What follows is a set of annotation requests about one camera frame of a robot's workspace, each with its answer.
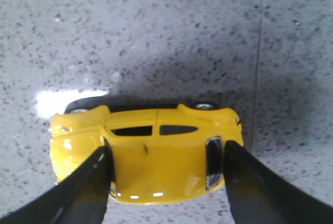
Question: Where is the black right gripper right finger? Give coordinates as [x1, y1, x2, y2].
[224, 141, 332, 223]

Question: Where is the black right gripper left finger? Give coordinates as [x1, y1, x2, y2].
[1, 146, 112, 223]

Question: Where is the yellow toy beetle car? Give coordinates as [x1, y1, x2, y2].
[50, 103, 243, 204]

